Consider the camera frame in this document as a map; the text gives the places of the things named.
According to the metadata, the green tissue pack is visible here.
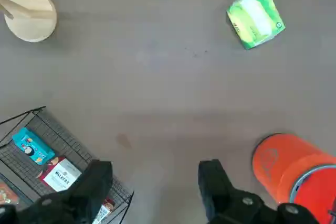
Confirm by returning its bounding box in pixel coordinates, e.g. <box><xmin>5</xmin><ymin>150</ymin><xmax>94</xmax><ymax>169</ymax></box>
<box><xmin>226</xmin><ymin>0</ymin><xmax>286</xmax><ymax>51</ymax></box>

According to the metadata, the red patterned snack box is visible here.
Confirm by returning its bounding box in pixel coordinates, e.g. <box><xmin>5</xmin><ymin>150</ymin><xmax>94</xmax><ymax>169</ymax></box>
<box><xmin>0</xmin><ymin>182</ymin><xmax>19</xmax><ymax>206</ymax></box>

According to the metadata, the black wire shelf rack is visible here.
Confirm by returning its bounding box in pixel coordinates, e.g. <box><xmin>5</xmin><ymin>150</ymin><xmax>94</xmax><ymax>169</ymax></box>
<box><xmin>0</xmin><ymin>106</ymin><xmax>134</xmax><ymax>224</ymax></box>

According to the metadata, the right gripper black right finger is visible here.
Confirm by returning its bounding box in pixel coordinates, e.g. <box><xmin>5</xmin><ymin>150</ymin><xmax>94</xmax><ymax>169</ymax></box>
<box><xmin>198</xmin><ymin>158</ymin><xmax>320</xmax><ymax>224</ymax></box>

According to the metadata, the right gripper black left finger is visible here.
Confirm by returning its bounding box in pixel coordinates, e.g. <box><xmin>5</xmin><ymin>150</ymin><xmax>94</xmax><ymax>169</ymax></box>
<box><xmin>0</xmin><ymin>159</ymin><xmax>114</xmax><ymax>224</ymax></box>

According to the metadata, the orange round bin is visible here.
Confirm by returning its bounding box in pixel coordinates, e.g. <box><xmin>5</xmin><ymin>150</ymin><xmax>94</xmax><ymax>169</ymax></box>
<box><xmin>251</xmin><ymin>132</ymin><xmax>336</xmax><ymax>224</ymax></box>

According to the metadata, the red Walkers cookie box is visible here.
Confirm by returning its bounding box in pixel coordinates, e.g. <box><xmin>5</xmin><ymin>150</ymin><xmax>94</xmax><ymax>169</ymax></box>
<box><xmin>39</xmin><ymin>156</ymin><xmax>82</xmax><ymax>193</ymax></box>

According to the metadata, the wooden mug tree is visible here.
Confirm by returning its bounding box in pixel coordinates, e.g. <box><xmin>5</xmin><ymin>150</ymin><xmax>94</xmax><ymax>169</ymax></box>
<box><xmin>0</xmin><ymin>0</ymin><xmax>58</xmax><ymax>43</ymax></box>

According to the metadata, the teal snack packet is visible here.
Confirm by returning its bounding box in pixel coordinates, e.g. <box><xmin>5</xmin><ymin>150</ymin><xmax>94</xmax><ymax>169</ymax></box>
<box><xmin>12</xmin><ymin>127</ymin><xmax>55</xmax><ymax>166</ymax></box>

